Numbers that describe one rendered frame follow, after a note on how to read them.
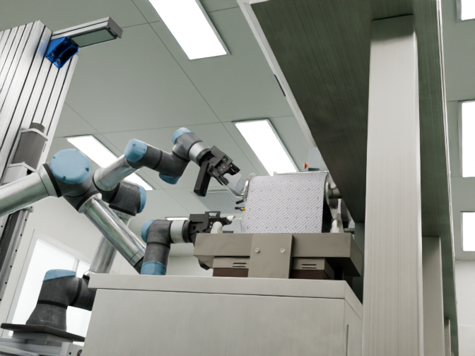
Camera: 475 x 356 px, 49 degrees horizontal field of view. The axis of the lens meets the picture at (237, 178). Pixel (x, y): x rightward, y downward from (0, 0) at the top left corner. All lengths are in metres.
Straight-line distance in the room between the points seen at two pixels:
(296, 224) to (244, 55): 2.21
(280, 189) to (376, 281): 0.99
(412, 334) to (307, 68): 0.48
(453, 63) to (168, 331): 2.79
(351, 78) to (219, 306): 0.60
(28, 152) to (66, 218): 4.26
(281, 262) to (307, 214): 0.30
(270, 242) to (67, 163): 0.72
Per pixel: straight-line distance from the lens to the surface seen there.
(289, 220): 1.53
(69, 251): 6.44
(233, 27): 3.39
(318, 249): 1.26
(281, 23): 0.82
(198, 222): 1.62
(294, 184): 1.57
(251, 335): 1.19
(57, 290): 2.13
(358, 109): 0.99
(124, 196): 2.14
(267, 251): 1.27
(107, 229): 1.78
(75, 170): 1.68
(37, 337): 2.08
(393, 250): 0.63
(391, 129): 0.69
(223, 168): 1.70
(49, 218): 6.19
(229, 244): 1.34
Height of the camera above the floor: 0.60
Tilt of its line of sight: 25 degrees up
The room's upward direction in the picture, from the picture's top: 8 degrees clockwise
